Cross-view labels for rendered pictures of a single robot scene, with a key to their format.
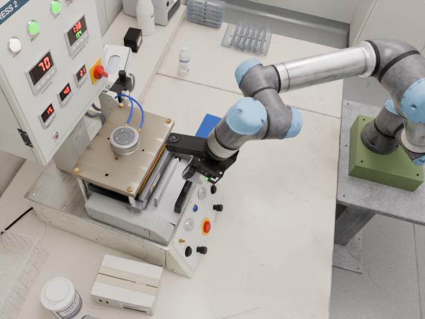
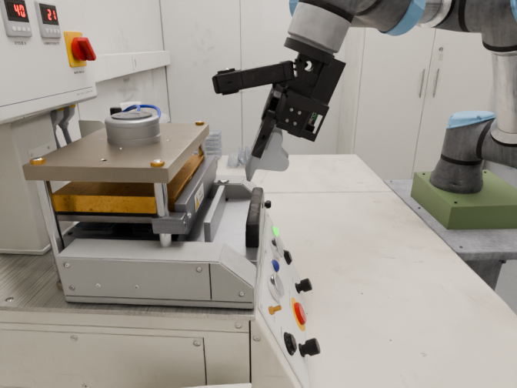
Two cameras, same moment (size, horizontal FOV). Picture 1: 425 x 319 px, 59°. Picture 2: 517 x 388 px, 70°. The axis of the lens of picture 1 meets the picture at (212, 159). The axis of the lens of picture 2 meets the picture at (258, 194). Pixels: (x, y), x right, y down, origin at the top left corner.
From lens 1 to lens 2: 0.72 m
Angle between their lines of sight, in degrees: 33
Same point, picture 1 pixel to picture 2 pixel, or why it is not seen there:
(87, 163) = (61, 156)
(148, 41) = not seen: hidden behind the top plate
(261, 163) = (331, 239)
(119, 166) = (129, 152)
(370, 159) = (463, 199)
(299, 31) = not seen: hidden behind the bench
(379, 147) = (465, 182)
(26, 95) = not seen: outside the picture
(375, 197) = (498, 241)
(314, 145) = (384, 214)
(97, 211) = (86, 260)
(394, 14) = (374, 154)
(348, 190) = (461, 242)
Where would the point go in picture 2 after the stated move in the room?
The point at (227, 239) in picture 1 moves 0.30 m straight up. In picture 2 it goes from (341, 332) to (358, 180)
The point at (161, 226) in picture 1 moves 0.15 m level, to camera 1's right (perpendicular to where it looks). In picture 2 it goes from (232, 259) to (344, 251)
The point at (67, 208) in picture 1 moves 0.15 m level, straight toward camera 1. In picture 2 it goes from (16, 299) to (63, 359)
